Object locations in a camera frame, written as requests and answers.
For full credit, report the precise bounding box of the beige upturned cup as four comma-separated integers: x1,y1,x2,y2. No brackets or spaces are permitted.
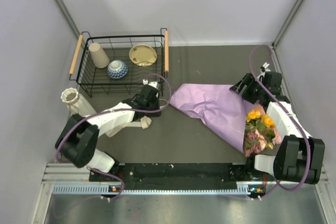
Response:
89,42,110,69

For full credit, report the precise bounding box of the purple wrapping paper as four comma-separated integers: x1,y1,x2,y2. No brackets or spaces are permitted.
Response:
170,83,260,157

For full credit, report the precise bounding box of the blue white patterned bowl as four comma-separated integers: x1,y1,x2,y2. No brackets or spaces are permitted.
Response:
107,60,128,80

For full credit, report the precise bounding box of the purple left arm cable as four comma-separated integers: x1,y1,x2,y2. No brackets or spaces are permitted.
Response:
55,73,172,200

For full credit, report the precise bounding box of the cream printed ribbon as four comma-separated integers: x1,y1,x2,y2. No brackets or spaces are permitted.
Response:
104,99,170,138

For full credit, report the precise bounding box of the black wire dish rack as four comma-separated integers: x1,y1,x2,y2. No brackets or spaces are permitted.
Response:
69,28,169,97

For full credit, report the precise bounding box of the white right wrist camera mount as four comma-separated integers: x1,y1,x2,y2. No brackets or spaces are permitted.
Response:
258,62,271,81

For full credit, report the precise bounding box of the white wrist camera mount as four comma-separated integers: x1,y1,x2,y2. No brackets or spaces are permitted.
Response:
258,62,271,81
142,79,159,90

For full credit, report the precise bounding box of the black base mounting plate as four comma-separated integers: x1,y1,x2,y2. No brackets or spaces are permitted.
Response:
88,162,277,183

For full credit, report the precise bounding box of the cream floral plate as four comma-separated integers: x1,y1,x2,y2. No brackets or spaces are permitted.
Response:
129,44,158,67

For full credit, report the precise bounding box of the grey slotted cable duct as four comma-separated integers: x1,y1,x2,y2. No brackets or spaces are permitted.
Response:
52,184,266,195

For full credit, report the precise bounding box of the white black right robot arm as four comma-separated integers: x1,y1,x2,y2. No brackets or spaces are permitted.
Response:
230,70,325,185

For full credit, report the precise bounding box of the aluminium front frame rail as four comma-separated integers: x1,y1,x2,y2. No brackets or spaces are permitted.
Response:
41,162,329,183

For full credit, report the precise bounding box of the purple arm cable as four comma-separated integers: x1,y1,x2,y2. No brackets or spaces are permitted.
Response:
248,45,312,200
55,73,172,200

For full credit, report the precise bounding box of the mixed flower bouquet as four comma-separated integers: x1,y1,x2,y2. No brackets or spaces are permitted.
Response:
243,109,282,157

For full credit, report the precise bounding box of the white ribbed ceramic vase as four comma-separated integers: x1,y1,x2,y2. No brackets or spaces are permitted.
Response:
60,88,96,116

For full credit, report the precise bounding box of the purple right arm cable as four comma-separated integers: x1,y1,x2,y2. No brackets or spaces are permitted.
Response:
248,45,312,200

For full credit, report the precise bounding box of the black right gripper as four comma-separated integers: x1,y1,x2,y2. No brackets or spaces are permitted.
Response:
230,73,266,104

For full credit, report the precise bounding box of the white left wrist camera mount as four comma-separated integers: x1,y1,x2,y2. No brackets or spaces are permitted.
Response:
142,79,159,90

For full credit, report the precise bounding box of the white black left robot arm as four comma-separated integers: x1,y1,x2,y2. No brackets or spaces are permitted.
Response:
55,80,161,180

